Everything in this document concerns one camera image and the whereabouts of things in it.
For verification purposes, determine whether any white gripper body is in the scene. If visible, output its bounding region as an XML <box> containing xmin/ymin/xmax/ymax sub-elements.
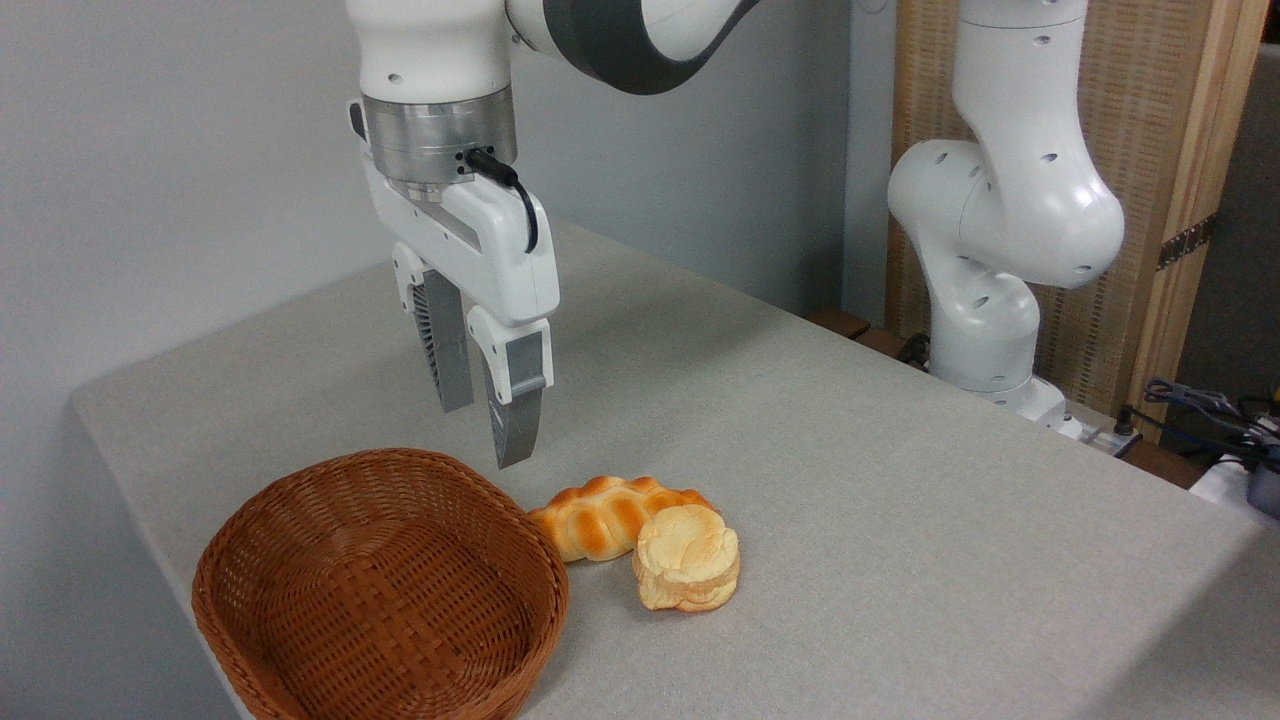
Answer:
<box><xmin>360</xmin><ymin>155</ymin><xmax>561</xmax><ymax>329</ymax></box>

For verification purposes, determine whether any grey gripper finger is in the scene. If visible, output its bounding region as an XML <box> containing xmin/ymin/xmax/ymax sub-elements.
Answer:
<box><xmin>392</xmin><ymin>243</ymin><xmax>475</xmax><ymax>413</ymax></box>
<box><xmin>466</xmin><ymin>305</ymin><xmax>553</xmax><ymax>469</ymax></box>

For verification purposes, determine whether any round pale bread bun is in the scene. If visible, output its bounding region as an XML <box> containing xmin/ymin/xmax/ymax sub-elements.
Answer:
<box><xmin>632</xmin><ymin>504</ymin><xmax>742</xmax><ymax>613</ymax></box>

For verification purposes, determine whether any braided golden bread loaf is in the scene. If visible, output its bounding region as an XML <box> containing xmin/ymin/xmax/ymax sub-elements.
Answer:
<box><xmin>527</xmin><ymin>476</ymin><xmax>713</xmax><ymax>563</ymax></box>

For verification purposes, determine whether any brown wicker basket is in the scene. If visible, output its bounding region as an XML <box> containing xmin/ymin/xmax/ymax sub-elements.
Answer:
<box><xmin>191</xmin><ymin>448</ymin><xmax>570</xmax><ymax>720</ymax></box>

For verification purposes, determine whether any dark wooden ledge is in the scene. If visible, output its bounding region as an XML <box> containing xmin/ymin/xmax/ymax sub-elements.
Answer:
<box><xmin>805</xmin><ymin>307</ymin><xmax>933</xmax><ymax>373</ymax></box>

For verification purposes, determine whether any dark metal screen hinge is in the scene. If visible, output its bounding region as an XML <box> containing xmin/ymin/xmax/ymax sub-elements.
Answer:
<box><xmin>1157</xmin><ymin>213</ymin><xmax>1219</xmax><ymax>271</ymax></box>

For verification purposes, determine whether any wooden woven folding screen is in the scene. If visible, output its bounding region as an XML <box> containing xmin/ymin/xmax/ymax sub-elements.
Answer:
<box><xmin>885</xmin><ymin>0</ymin><xmax>1271</xmax><ymax>446</ymax></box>

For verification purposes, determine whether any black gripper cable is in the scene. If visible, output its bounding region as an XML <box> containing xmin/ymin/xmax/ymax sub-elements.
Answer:
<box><xmin>465</xmin><ymin>148</ymin><xmax>539</xmax><ymax>253</ymax></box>

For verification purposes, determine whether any bundle of dark cables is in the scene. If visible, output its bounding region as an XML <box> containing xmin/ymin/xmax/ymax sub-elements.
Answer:
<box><xmin>1143</xmin><ymin>377</ymin><xmax>1280</xmax><ymax>463</ymax></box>

